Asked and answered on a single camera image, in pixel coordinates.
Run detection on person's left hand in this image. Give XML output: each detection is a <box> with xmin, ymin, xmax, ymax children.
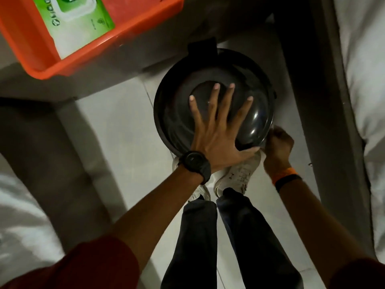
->
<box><xmin>189</xmin><ymin>83</ymin><xmax>261</xmax><ymax>174</ymax></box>

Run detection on person's right hand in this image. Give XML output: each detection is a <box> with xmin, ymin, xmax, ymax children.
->
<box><xmin>263</xmin><ymin>126</ymin><xmax>295</xmax><ymax>176</ymax></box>

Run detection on black round lidded trash bin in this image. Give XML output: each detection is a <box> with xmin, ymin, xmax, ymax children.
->
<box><xmin>153</xmin><ymin>37</ymin><xmax>277</xmax><ymax>158</ymax></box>

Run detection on person's right forearm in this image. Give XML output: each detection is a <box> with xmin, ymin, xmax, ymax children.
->
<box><xmin>278</xmin><ymin>177</ymin><xmax>372</xmax><ymax>287</ymax></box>

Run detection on person's left forearm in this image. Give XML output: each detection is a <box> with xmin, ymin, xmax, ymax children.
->
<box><xmin>110</xmin><ymin>165</ymin><xmax>208</xmax><ymax>273</ymax></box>

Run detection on orange wristband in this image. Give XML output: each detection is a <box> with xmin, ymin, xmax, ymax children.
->
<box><xmin>271</xmin><ymin>167</ymin><xmax>298</xmax><ymax>186</ymax></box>

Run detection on black wristband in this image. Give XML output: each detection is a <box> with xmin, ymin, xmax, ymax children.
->
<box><xmin>275</xmin><ymin>174</ymin><xmax>302</xmax><ymax>193</ymax></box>

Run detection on black wristwatch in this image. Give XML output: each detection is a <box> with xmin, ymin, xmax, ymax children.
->
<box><xmin>178</xmin><ymin>151</ymin><xmax>212</xmax><ymax>185</ymax></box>

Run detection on dark trousers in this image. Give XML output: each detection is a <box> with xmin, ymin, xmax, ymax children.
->
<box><xmin>161</xmin><ymin>188</ymin><xmax>304</xmax><ymax>289</ymax></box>

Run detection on white mattress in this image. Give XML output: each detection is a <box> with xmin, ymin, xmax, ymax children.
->
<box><xmin>332</xmin><ymin>0</ymin><xmax>385</xmax><ymax>265</ymax></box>
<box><xmin>0</xmin><ymin>153</ymin><xmax>65</xmax><ymax>287</ymax></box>

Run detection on green wet wipes pack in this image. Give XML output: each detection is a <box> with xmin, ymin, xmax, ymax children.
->
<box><xmin>31</xmin><ymin>0</ymin><xmax>116</xmax><ymax>60</ymax></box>

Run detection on orange plastic tray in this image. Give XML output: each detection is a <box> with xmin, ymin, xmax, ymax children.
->
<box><xmin>0</xmin><ymin>0</ymin><xmax>189</xmax><ymax>80</ymax></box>

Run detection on red shirt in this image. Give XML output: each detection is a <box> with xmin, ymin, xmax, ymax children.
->
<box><xmin>0</xmin><ymin>236</ymin><xmax>385</xmax><ymax>289</ymax></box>

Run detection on grey bed frame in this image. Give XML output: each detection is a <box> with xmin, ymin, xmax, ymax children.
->
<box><xmin>0</xmin><ymin>97</ymin><xmax>127</xmax><ymax>254</ymax></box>
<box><xmin>273</xmin><ymin>0</ymin><xmax>377</xmax><ymax>260</ymax></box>

